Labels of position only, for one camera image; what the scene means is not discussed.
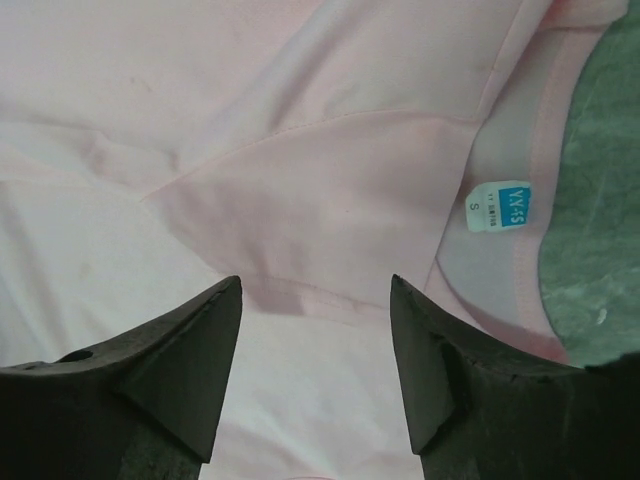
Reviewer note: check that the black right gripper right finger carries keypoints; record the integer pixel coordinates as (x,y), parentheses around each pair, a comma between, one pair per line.
(478,408)

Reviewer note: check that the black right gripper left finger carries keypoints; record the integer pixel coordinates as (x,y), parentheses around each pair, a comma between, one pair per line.
(145,404)

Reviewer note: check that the pink t-shirt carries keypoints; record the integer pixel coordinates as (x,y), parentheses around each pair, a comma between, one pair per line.
(315,149)

